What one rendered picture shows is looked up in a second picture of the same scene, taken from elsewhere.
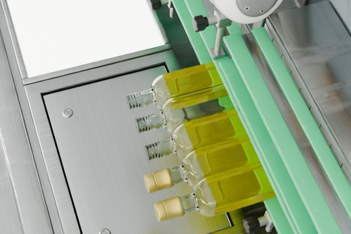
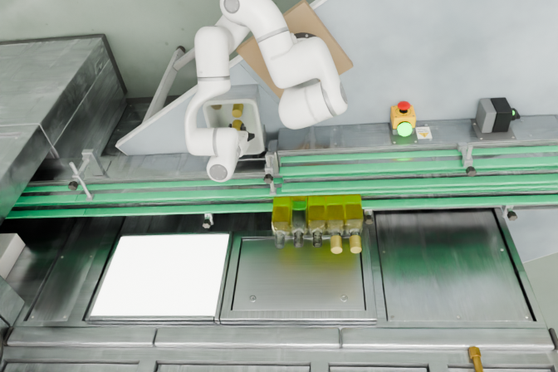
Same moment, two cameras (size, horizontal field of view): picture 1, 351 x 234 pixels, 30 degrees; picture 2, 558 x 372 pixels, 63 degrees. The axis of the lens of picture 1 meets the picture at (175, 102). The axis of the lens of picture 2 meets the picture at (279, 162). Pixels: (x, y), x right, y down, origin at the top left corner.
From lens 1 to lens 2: 0.83 m
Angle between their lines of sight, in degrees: 39
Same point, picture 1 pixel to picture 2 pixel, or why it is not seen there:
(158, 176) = (336, 241)
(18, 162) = (276, 336)
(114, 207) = (328, 288)
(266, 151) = (345, 186)
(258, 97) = (324, 169)
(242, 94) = (307, 186)
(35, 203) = (310, 332)
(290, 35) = (294, 146)
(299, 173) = (372, 167)
